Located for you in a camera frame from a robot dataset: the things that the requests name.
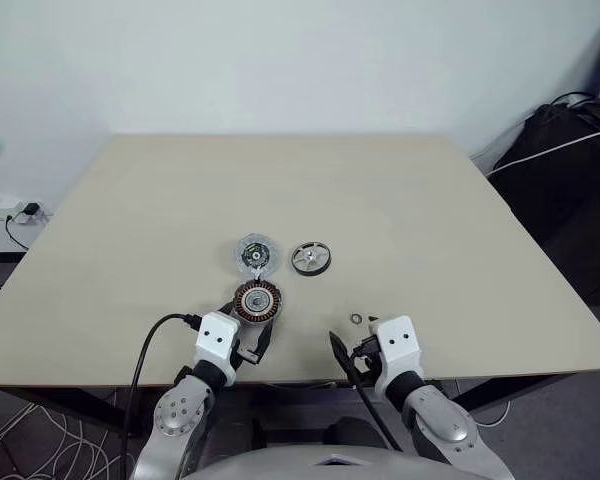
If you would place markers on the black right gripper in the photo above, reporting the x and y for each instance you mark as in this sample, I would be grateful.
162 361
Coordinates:
370 370

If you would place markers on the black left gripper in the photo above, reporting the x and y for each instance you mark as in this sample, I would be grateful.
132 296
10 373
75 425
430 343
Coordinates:
245 352

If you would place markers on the copper wound motor stator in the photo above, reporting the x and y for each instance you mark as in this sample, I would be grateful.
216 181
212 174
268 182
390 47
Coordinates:
256 300

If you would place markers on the silver spoked motor rotor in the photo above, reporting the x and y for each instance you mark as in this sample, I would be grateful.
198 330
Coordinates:
310 258

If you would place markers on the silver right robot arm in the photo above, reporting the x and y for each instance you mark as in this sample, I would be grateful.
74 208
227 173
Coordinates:
445 420

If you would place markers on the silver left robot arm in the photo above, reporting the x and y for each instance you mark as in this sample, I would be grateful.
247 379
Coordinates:
180 410

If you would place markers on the dark rounded shape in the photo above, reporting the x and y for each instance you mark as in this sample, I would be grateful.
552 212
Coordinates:
355 432

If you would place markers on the silver robot torso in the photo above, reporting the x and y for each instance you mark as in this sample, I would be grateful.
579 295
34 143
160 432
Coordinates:
305 462

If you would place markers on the small black power adapter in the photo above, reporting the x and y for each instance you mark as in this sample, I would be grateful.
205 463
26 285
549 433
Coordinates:
30 208

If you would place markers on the black cabinet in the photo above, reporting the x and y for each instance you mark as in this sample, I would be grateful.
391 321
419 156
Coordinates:
570 210

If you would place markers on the white power strip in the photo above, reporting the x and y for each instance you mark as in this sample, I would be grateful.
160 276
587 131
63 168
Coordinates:
0 214

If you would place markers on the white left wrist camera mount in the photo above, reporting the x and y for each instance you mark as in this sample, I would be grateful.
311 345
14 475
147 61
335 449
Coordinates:
215 340

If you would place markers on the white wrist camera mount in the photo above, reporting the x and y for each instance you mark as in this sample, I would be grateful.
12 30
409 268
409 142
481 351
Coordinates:
215 340
397 345

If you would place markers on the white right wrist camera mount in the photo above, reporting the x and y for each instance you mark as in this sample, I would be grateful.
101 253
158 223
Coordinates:
397 345

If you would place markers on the black table frame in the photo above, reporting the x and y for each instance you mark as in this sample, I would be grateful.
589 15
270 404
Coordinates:
55 400

